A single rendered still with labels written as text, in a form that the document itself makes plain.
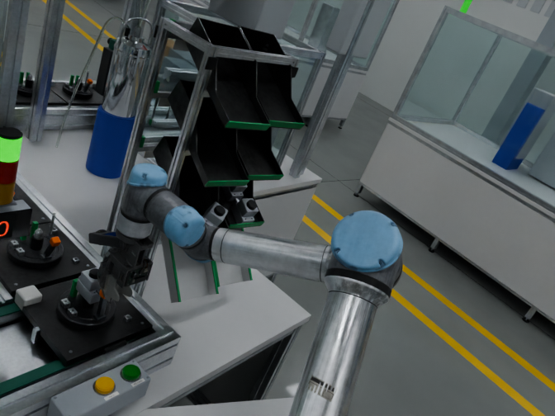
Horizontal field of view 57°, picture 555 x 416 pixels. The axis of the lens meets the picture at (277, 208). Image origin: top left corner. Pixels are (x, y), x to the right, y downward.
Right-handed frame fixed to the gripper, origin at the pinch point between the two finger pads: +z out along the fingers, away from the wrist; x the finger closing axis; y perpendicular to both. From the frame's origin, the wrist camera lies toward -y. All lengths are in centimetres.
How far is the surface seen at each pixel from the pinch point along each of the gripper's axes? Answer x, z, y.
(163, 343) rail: 11.3, 11.3, 11.5
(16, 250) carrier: -5.9, 7.2, -30.9
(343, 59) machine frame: 164, -48, -58
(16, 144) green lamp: -18.4, -32.6, -15.6
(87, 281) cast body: -2.2, -0.4, -5.9
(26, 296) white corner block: -11.2, 8.3, -14.8
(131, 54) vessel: 56, -32, -81
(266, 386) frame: 70, 56, 19
